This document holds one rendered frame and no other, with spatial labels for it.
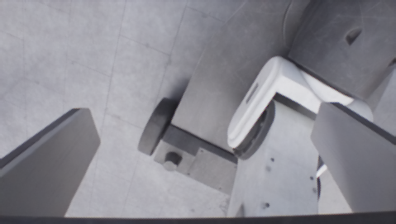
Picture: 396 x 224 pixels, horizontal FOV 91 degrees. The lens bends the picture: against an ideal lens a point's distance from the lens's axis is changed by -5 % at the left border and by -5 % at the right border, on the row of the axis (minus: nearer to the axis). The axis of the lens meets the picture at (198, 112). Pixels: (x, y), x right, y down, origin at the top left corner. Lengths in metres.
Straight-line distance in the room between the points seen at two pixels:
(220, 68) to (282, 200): 0.32
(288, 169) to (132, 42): 0.61
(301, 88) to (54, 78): 0.88
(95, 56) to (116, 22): 0.15
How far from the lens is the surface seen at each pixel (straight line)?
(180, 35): 0.69
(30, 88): 1.10
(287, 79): 0.36
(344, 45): 0.36
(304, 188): 0.38
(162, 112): 0.61
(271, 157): 0.36
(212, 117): 0.56
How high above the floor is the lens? 0.67
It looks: 63 degrees down
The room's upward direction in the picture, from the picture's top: 159 degrees counter-clockwise
